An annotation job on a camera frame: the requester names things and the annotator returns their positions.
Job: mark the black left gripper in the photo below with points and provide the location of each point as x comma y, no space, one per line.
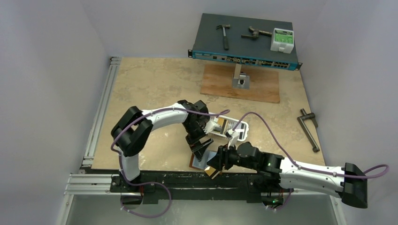
199,151

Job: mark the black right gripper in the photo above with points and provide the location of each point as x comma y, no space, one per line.
224,157

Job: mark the gold striped credit card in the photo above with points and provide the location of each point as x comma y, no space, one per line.
212,172
222,122

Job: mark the brown leather card holder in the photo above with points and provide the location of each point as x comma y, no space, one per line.
202,164

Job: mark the white plastic basket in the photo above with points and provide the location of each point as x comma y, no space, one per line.
231,123

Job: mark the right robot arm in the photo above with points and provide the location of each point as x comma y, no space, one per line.
347,182

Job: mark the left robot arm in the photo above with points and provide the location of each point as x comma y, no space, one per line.
132,131

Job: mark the plywood base board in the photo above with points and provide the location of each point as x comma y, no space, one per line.
252,84

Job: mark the small hammer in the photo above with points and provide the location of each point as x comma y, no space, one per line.
224,27

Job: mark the white green electrical module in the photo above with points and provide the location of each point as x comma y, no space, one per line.
282,41

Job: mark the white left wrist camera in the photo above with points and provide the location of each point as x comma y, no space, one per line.
213,127

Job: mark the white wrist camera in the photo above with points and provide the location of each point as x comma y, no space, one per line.
233,137
213,127

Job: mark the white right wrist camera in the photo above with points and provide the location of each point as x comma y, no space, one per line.
233,137

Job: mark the silver metal stand bracket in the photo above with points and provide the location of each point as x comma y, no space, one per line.
240,79

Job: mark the metal T-handle tool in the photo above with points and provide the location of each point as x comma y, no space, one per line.
301,119

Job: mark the aluminium frame rail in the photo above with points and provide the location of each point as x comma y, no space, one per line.
112,71

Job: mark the blue network switch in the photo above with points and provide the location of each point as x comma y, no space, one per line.
240,40

